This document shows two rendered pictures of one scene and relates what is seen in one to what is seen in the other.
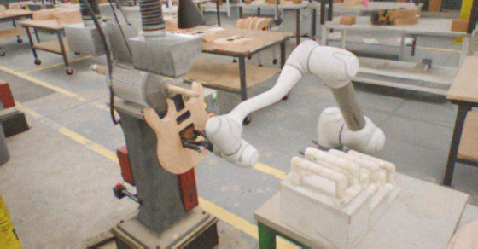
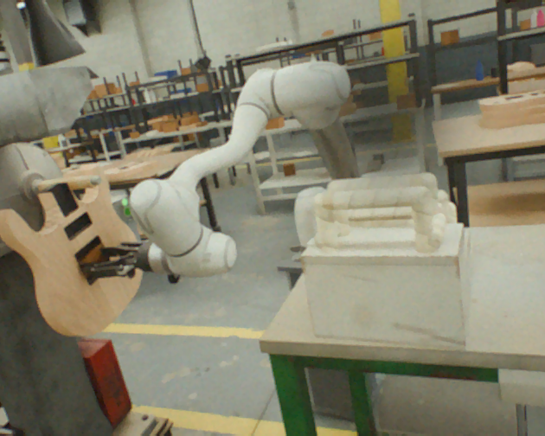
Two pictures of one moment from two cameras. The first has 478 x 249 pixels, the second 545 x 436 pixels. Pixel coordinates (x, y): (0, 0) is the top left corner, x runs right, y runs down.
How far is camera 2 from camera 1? 0.54 m
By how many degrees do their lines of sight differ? 18
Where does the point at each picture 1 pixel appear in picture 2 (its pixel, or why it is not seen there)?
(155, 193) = (48, 405)
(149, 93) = (1, 199)
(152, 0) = not seen: outside the picture
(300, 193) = (345, 258)
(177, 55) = (44, 92)
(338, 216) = (433, 269)
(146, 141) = (11, 305)
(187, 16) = (50, 40)
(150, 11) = not seen: outside the picture
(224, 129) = (169, 196)
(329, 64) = (309, 83)
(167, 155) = (60, 301)
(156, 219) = not seen: outside the picture
